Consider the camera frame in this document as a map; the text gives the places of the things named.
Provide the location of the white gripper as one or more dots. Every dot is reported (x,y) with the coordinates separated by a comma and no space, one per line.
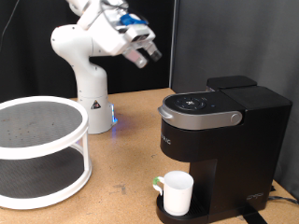
(109,34)

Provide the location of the black Keurig coffee machine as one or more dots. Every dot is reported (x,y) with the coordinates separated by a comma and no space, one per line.
(243,149)

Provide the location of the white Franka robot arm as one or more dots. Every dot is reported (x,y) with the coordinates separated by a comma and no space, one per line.
(90,77)

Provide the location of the black curtain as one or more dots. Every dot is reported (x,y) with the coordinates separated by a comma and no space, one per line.
(149,77)

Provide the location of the grey partition panel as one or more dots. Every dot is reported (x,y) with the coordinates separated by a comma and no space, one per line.
(249,37)

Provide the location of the white two-tier turntable shelf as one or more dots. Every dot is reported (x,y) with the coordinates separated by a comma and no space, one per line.
(31,149)

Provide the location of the black tape strip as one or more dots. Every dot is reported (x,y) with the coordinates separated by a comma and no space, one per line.
(252,216)

